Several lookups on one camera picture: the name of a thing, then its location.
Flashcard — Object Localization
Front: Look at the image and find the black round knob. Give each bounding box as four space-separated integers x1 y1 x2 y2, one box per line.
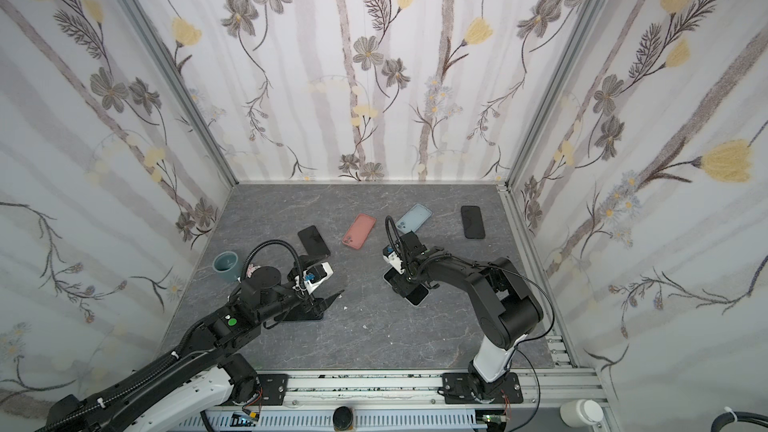
332 406 355 432

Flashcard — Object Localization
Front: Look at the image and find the black phone case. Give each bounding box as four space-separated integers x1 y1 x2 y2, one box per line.
460 205 486 240

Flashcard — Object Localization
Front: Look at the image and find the left black corrugated cable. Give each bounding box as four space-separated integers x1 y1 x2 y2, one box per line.
239 239 307 289

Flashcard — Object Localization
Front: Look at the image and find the pink phone case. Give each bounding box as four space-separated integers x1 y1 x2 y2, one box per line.
342 213 376 250

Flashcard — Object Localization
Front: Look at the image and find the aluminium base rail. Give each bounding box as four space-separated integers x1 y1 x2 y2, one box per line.
197 335 607 432

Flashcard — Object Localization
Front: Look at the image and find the teal ceramic cup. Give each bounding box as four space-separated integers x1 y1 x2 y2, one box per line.
212 251 242 282

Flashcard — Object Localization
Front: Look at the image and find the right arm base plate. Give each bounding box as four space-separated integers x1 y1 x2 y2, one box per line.
438 372 524 405

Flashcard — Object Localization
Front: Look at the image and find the black phone far left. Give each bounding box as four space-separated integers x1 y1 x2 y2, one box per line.
297 225 331 258

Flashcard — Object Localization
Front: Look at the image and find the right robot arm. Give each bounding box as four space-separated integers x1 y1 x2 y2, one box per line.
382 232 544 404

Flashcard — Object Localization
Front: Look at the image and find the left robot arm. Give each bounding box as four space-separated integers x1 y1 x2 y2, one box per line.
43 260 334 431

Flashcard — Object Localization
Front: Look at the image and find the light blue case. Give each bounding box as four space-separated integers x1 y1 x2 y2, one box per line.
384 268 429 306
396 203 433 234

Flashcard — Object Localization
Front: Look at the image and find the right black corrugated cable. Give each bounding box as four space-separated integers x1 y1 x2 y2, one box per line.
384 215 406 259

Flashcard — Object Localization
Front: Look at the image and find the black corrugated cable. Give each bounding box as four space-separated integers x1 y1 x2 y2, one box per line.
384 215 406 259
239 239 307 289

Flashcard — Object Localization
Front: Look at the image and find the white cylinder object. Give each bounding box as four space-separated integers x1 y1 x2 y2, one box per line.
559 399 605 428

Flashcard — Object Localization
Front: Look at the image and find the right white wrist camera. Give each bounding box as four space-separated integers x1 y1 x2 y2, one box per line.
382 246 403 274

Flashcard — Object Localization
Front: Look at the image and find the small pink white toy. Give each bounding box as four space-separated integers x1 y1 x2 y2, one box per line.
244 264 258 279

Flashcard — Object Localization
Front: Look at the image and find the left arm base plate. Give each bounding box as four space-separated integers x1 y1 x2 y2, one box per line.
245 374 289 408

